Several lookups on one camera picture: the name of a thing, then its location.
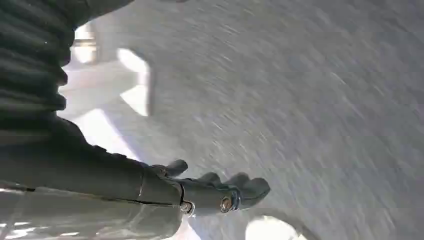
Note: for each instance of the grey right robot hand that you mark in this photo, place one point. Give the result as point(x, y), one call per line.
point(82, 175)

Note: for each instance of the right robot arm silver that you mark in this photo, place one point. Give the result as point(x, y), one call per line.
point(30, 56)

